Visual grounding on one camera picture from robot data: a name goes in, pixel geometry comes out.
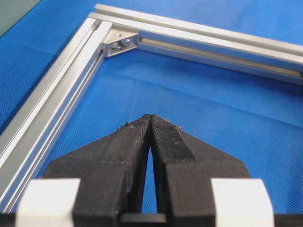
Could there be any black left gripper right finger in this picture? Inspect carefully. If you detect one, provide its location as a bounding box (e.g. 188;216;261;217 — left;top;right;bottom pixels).
149;114;275;227

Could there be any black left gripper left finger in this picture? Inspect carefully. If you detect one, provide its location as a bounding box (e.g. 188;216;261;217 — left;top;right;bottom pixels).
15;113;152;227

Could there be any aluminium extrusion frame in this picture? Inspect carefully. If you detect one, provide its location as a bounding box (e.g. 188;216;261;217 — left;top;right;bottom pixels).
0;4;303;213

